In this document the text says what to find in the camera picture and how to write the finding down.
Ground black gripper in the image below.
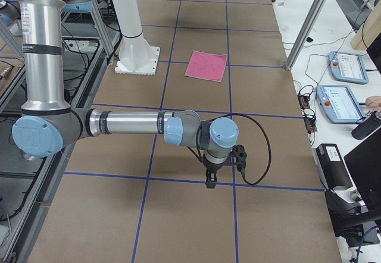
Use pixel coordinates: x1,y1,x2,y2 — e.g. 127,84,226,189
202,152,233,188

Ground pink and grey towel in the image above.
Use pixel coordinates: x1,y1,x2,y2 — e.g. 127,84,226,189
185,51,227,82

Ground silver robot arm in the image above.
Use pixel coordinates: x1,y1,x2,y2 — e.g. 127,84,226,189
12,0,246,188

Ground black box with label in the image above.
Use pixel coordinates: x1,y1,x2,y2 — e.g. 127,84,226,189
316,143,352,190

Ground orange electronics board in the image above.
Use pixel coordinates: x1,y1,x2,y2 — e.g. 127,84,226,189
298,93,310,109

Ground near teach pendant tablet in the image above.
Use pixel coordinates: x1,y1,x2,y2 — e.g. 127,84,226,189
316,84,365,124

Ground teach pendant tablet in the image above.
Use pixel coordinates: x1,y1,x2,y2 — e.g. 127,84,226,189
329,51,368,84
316,84,365,124

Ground black monitor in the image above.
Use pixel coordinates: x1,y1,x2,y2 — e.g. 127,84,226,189
344,136,380,209

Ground black cylindrical bottle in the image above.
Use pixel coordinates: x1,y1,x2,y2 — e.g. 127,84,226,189
351,114,380,140

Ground far teach pendant tablet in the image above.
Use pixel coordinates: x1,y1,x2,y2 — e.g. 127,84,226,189
329,51,368,84

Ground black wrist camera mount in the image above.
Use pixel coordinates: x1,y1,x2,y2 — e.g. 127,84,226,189
231,145,247,176

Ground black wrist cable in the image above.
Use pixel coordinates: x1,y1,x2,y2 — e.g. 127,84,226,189
184,113,272,186

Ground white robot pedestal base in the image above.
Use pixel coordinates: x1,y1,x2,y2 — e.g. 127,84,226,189
112,0,160,76

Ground aluminium frame rail left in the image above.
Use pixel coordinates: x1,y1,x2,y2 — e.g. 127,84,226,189
90,0,115,65

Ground aluminium frame post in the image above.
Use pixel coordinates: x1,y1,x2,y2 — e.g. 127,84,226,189
285,0,326,71

